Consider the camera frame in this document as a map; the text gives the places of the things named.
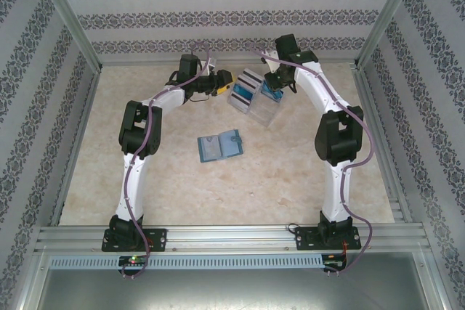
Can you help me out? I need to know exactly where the blue VIP card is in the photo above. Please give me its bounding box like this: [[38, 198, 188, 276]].
[[262, 83, 287, 102]]

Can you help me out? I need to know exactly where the clear acrylic card stand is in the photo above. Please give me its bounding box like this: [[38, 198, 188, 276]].
[[227, 68, 288, 129]]

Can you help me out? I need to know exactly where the teal leather card holder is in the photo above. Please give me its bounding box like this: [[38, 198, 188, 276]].
[[197, 129, 246, 163]]

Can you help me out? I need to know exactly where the light blue plastic card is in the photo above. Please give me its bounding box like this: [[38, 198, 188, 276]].
[[232, 83, 254, 102]]

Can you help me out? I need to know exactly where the silver card with black stripe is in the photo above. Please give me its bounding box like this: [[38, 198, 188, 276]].
[[236, 75, 258, 91], [242, 68, 262, 84], [227, 92, 252, 112]]

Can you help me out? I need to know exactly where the small black circuit board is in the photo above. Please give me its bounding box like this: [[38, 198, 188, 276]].
[[118, 255, 150, 267], [323, 258, 349, 272]]

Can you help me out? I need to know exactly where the grey metal panel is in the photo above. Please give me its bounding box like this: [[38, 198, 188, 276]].
[[21, 269, 450, 310]]

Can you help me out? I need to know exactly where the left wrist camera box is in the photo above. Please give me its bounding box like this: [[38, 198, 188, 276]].
[[201, 56, 218, 73]]

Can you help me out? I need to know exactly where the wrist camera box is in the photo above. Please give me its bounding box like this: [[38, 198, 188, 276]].
[[262, 49, 281, 74], [201, 56, 218, 73]]

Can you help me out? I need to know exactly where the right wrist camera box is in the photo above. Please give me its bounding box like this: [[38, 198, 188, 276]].
[[262, 49, 281, 74]]

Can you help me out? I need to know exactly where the purple cable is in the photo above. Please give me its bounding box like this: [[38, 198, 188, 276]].
[[248, 43, 375, 277], [121, 41, 214, 280]]

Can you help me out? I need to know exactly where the aluminium side rail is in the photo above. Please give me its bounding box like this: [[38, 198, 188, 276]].
[[350, 65, 415, 224], [49, 68, 103, 227]]

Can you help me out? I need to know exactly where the aluminium frame post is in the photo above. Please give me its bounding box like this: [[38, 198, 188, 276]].
[[352, 0, 426, 70], [28, 0, 103, 73]]

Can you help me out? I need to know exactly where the aluminium mounting rail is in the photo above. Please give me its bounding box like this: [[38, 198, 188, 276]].
[[34, 225, 432, 253]]

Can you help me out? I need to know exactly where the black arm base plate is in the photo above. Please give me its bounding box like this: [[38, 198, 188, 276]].
[[294, 226, 363, 252], [101, 228, 169, 253]]

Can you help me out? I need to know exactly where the slotted grey cable duct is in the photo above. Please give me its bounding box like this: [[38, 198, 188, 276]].
[[49, 254, 325, 270]]

